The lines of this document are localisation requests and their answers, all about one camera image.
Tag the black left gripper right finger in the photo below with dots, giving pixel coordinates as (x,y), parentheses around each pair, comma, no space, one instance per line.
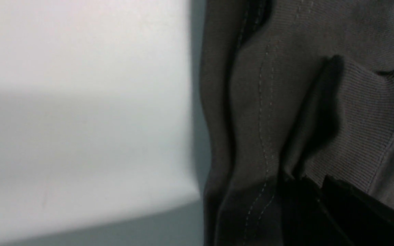
(363,219)

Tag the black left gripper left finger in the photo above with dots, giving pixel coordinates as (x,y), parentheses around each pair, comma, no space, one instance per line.
(306,221)

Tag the dark gray long-sleeve top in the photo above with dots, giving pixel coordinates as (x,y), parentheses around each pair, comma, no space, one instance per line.
(293,89)

